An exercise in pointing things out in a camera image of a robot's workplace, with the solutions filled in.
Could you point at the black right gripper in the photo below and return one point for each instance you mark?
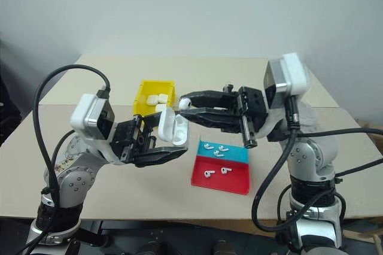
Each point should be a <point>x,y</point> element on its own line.
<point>254,108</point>

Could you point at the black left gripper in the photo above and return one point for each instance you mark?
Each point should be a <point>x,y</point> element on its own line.
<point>131,138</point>

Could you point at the white earbud case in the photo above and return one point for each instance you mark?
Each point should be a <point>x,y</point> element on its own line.
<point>166,123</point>
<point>163,97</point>
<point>152,100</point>
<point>161,107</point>

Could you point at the white earbud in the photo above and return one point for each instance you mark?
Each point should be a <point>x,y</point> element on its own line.
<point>226,170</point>
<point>185,103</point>
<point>208,173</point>
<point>218,154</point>
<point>207,146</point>
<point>223,148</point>

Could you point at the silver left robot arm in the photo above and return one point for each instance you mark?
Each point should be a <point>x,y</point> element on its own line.
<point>74,180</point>

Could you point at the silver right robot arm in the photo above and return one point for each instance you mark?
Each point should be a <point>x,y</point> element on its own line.
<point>308,157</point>

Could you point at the closed white earbud case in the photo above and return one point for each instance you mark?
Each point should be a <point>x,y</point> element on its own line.
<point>161,107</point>
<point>152,100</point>
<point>163,97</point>

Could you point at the yellow plastic bin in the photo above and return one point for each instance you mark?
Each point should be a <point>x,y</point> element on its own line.
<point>140,94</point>

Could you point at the blue plastic tray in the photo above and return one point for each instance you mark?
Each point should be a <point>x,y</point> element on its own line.
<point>236,154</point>

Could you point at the red plastic tray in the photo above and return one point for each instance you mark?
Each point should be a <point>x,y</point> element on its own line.
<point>221,182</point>

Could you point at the dark rounded shape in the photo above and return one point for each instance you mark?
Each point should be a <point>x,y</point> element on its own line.
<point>223,246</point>

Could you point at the dark object beside table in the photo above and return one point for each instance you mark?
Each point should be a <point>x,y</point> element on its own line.
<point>6,96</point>

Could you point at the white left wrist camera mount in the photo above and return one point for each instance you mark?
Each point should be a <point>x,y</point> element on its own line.
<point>82,112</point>

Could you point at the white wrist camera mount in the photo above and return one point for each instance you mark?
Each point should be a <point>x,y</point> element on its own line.
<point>82,112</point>
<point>294,72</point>

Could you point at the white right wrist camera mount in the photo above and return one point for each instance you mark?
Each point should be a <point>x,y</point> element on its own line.
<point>294,72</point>

